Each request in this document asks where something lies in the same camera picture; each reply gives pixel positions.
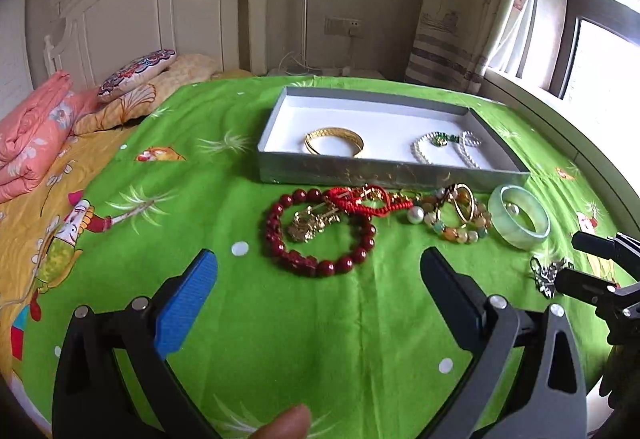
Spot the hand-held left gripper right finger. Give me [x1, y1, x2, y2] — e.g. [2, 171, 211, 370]
[419, 246, 587, 439]

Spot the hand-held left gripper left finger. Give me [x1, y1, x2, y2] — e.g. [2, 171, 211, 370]
[51, 248, 219, 439]

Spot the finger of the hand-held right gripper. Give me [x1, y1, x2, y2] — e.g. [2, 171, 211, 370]
[553, 267, 640, 346]
[571, 231, 640, 281]

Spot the silver brooch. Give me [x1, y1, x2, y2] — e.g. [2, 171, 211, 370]
[529, 256, 575, 300]

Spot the multicolour stone bead bracelet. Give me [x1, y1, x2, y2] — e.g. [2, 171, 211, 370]
[422, 189, 494, 244]

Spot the rose gold ring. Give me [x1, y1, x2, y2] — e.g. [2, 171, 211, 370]
[439, 183, 475, 226]

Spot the pale green jade bangle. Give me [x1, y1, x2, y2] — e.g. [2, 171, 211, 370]
[487, 184, 551, 250]

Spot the dark red bead bracelet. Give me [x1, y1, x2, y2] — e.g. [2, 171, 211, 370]
[264, 188, 377, 276]

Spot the gold pendant chain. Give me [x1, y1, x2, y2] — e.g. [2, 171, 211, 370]
[285, 203, 342, 244]

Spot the red braided cord bracelet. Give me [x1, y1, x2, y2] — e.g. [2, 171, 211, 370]
[324, 186, 415, 220]

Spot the grey jewelry box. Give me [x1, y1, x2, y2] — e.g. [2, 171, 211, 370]
[257, 86, 531, 194]

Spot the person's right hand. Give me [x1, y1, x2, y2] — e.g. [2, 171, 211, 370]
[598, 344, 640, 416]

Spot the person's left hand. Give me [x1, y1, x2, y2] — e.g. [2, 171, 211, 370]
[244, 403, 312, 439]

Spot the green and yellow cartoon bedsheet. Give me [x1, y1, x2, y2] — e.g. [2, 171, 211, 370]
[0, 76, 634, 439]

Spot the gold bangle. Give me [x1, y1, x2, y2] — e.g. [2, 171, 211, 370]
[303, 127, 365, 159]

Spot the yellow patterned pillow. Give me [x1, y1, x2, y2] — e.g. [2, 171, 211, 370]
[74, 53, 224, 135]

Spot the dark framed window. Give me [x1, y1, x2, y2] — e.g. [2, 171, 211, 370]
[484, 0, 640, 180]

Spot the embroidered patterned pillow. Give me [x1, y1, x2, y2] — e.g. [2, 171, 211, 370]
[97, 48, 177, 102]

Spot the pink floral quilt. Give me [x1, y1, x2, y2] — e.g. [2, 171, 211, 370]
[0, 71, 101, 204]

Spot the white nightstand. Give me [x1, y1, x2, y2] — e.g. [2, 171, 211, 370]
[264, 66, 386, 80]

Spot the printed beige curtain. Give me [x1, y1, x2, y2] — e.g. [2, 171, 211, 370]
[403, 0, 549, 94]

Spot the white wooden headboard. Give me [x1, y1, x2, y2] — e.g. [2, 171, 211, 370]
[42, 0, 269, 92]

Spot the thin metal lamp pole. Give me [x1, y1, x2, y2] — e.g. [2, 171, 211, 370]
[302, 0, 311, 70]

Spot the pearl necklace with pendants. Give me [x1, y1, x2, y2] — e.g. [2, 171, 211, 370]
[411, 130, 484, 170]

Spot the white cable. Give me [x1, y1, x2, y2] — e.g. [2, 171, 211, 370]
[276, 50, 322, 75]

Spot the wall socket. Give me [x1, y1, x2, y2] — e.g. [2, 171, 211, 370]
[323, 16, 362, 38]

